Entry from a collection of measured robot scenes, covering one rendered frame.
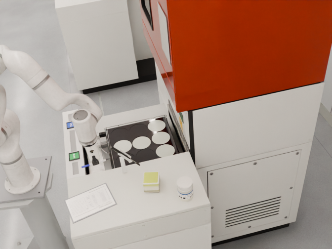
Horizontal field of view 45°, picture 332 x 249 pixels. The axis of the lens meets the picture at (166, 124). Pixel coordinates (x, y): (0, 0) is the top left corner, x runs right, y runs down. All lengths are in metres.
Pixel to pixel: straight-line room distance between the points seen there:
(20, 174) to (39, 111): 2.04
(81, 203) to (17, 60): 0.70
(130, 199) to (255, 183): 0.84
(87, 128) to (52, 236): 1.02
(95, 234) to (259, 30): 1.12
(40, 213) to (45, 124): 1.73
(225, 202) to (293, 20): 1.15
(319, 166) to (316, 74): 1.44
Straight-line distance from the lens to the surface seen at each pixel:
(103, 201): 1.90
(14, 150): 2.13
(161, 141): 2.22
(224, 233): 2.71
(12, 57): 1.70
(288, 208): 2.76
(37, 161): 2.40
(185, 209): 1.82
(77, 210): 1.90
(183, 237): 1.98
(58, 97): 1.70
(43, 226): 2.50
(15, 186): 2.28
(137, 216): 1.82
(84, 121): 1.71
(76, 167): 2.10
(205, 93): 1.85
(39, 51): 5.24
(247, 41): 1.79
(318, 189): 3.24
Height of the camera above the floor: 2.41
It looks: 41 degrees down
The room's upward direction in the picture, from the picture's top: 6 degrees counter-clockwise
